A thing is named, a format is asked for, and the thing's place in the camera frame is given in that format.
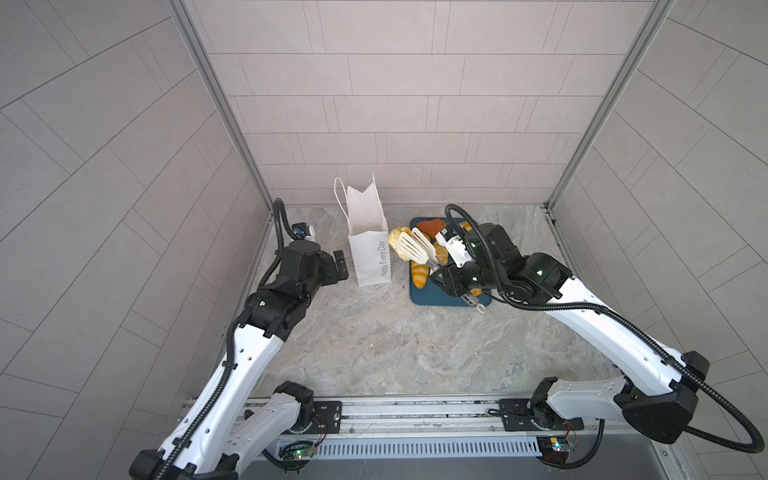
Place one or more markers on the right circuit board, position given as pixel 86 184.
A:
pixel 555 449

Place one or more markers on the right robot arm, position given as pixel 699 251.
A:
pixel 658 388

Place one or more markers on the circuit board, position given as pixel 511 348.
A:
pixel 555 449
pixel 298 451

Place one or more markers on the blue rectangular tray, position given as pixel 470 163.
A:
pixel 431 294

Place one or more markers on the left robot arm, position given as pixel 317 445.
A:
pixel 208 442

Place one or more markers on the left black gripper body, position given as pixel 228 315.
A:
pixel 321 274

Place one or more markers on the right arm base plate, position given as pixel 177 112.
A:
pixel 519 415

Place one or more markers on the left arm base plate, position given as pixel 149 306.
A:
pixel 326 418

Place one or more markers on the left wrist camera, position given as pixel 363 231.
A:
pixel 303 231

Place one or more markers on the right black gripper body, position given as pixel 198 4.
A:
pixel 471 274

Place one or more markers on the aluminium rail frame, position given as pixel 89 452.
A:
pixel 411 427

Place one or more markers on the reddish brown croissant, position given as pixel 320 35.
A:
pixel 430 228

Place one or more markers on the striped bun lower left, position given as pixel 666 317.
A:
pixel 419 274

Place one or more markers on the braided pastry bread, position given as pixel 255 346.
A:
pixel 441 253

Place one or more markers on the white paper bag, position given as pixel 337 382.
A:
pixel 367 232

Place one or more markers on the left circuit board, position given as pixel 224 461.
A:
pixel 298 451

